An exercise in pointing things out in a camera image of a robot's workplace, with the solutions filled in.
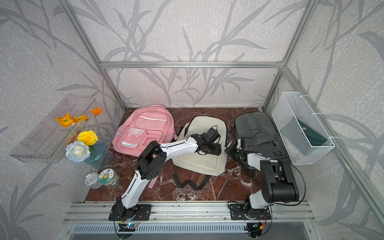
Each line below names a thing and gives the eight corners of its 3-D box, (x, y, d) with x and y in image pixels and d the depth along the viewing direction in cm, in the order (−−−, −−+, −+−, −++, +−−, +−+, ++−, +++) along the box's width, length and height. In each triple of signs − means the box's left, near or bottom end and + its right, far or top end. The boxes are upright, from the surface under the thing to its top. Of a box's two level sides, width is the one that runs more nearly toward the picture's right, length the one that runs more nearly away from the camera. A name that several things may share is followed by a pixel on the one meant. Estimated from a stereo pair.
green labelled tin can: (103, 187, 83) (95, 182, 77) (109, 174, 88) (101, 168, 82) (118, 187, 83) (110, 182, 77) (122, 174, 88) (116, 168, 82)
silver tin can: (85, 189, 81) (79, 186, 78) (92, 175, 86) (87, 172, 83) (101, 189, 81) (96, 186, 78) (106, 175, 86) (102, 172, 83)
